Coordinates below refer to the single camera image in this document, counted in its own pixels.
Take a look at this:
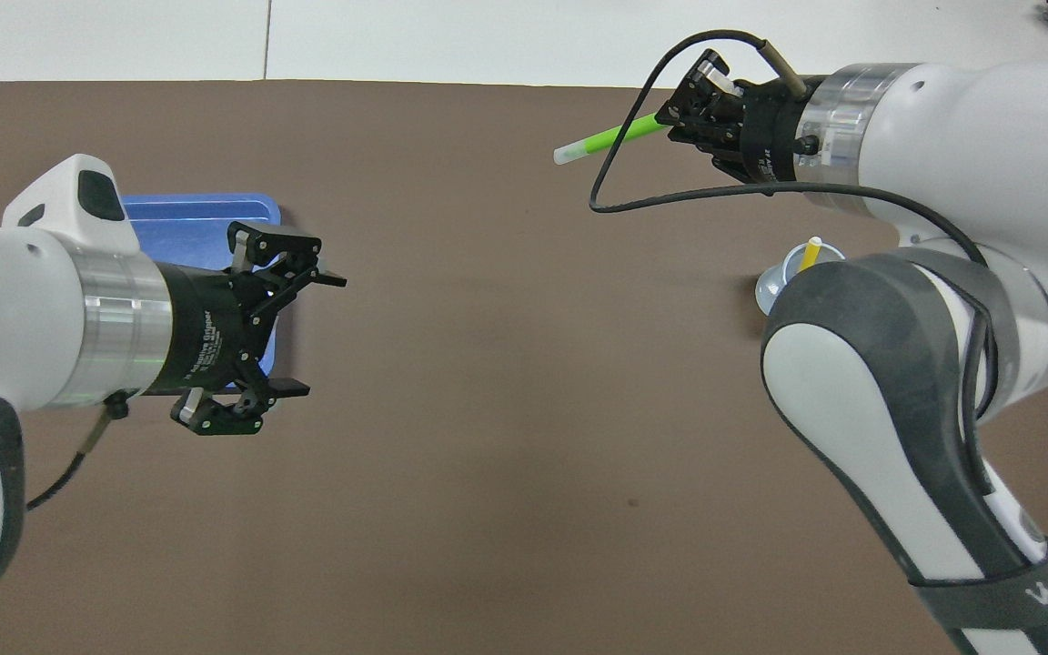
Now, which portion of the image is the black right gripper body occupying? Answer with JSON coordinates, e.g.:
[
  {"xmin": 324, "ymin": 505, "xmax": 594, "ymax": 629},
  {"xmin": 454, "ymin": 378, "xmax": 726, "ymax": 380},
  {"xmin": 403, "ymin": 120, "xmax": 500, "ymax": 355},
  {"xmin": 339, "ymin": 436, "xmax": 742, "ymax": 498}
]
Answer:
[{"xmin": 715, "ymin": 77, "xmax": 821, "ymax": 187}]

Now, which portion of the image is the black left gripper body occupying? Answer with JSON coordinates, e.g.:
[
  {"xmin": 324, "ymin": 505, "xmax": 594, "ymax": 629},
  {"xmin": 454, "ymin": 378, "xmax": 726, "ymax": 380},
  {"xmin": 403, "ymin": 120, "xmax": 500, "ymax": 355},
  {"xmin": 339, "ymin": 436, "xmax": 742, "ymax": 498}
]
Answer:
[{"xmin": 144, "ymin": 262, "xmax": 264, "ymax": 397}]

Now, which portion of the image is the green pen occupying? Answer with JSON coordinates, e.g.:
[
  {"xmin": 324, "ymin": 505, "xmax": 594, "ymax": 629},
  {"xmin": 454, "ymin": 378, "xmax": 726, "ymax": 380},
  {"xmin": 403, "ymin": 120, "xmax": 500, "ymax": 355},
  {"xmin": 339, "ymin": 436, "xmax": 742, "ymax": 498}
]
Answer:
[{"xmin": 553, "ymin": 112, "xmax": 672, "ymax": 166}]

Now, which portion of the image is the blue plastic tray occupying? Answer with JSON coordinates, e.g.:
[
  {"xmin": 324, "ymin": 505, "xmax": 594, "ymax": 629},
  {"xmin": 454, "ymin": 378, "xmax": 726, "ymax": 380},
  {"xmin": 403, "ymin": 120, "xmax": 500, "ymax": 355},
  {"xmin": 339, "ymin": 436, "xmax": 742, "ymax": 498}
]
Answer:
[{"xmin": 121, "ymin": 193, "xmax": 285, "ymax": 390}]

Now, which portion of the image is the translucent plastic cup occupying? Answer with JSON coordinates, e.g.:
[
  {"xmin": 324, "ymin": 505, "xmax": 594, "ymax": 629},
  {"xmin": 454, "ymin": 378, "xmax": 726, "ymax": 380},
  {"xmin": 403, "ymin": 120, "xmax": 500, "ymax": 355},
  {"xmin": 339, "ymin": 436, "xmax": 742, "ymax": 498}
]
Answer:
[{"xmin": 754, "ymin": 241, "xmax": 848, "ymax": 317}]

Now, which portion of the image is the brown table mat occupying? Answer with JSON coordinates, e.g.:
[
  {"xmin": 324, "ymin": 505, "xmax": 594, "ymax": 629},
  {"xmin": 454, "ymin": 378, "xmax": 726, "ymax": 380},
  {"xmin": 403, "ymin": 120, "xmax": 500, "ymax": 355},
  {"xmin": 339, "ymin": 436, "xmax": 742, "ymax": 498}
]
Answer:
[{"xmin": 0, "ymin": 80, "xmax": 1048, "ymax": 655}]

